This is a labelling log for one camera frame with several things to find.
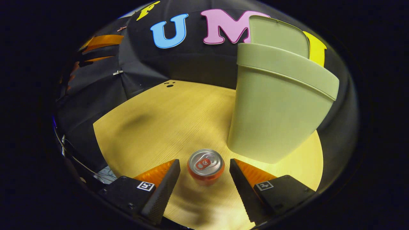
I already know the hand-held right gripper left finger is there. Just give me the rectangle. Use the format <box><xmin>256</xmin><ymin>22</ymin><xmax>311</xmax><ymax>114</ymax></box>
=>
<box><xmin>98</xmin><ymin>159</ymin><xmax>181</xmax><ymax>226</ymax></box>

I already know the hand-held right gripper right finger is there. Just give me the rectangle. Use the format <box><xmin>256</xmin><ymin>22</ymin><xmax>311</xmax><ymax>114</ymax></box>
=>
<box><xmin>229</xmin><ymin>158</ymin><xmax>317</xmax><ymax>224</ymax></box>

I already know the red pop can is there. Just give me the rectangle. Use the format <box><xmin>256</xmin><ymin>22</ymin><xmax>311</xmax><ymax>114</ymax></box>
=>
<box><xmin>187</xmin><ymin>149</ymin><xmax>225</xmax><ymax>187</ymax></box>

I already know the green desktop garbage bin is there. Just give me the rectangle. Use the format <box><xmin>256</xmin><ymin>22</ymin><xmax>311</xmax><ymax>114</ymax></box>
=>
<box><xmin>227</xmin><ymin>15</ymin><xmax>340</xmax><ymax>164</ymax></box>

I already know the wooden desktop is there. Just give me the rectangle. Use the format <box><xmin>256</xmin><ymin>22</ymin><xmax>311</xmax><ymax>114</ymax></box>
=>
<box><xmin>93</xmin><ymin>79</ymin><xmax>324</xmax><ymax>230</ymax></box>

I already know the black backdrop cloth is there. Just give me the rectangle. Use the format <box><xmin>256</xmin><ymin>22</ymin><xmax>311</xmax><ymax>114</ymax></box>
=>
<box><xmin>54</xmin><ymin>0</ymin><xmax>360</xmax><ymax>198</ymax></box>

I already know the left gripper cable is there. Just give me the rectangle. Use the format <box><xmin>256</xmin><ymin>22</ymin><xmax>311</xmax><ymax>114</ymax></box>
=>
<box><xmin>54</xmin><ymin>126</ymin><xmax>107</xmax><ymax>179</ymax></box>

